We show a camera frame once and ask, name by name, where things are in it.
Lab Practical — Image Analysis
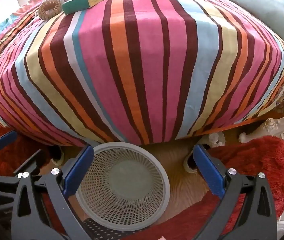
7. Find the beige spiral hair tie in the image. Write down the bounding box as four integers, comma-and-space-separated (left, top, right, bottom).
37, 0, 63, 21

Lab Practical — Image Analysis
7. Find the white mesh trash basket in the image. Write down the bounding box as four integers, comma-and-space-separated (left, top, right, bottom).
76, 142, 170, 231

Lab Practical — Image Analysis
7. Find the star pattern dark slipper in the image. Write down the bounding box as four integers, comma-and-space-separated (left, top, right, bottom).
83, 218, 139, 240

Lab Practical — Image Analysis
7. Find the striped colourful bedspread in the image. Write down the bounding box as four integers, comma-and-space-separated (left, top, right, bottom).
0, 0, 284, 146

